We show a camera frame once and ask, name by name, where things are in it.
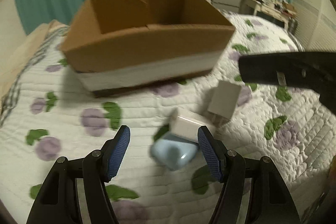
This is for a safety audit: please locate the black remote control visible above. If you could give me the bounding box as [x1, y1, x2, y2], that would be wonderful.
[238, 51, 335, 93]

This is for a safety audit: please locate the light blue earbuds case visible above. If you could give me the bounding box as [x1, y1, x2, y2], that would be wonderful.
[150, 132, 199, 170]

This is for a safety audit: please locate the beige pillow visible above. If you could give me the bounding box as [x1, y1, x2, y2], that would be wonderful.
[1, 20, 67, 99]

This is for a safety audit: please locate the brown cardboard box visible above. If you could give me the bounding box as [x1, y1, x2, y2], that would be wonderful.
[60, 0, 235, 97]

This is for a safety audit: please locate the white charger adapter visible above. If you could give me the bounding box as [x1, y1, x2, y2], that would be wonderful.
[207, 80, 242, 127]
[169, 107, 216, 143]

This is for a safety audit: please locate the white dressing table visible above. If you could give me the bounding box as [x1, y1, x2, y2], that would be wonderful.
[239, 0, 297, 30]

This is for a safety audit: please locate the floral quilted bedspread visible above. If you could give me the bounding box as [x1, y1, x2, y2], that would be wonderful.
[1, 15, 335, 223]

